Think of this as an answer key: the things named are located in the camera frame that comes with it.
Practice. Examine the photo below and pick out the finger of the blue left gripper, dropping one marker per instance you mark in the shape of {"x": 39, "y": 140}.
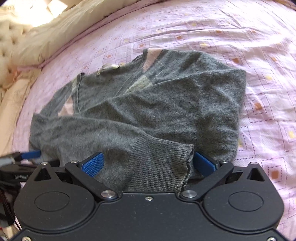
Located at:
{"x": 27, "y": 155}

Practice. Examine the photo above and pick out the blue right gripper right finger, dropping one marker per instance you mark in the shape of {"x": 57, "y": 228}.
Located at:
{"x": 215, "y": 174}

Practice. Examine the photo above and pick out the beige duvet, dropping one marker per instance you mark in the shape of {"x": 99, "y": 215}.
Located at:
{"x": 42, "y": 44}

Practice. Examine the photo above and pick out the grey argyle knit sweater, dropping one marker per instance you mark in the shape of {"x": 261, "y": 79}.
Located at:
{"x": 147, "y": 117}

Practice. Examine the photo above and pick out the beige pillow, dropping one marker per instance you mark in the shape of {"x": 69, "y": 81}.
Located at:
{"x": 12, "y": 104}

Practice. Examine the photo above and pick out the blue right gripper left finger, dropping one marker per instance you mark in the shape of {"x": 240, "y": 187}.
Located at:
{"x": 83, "y": 174}

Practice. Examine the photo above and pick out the beige tufted headboard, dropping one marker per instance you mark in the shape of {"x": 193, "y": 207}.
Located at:
{"x": 11, "y": 34}

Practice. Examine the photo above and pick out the pink patterned bed sheet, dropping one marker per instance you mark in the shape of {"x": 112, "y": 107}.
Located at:
{"x": 255, "y": 36}

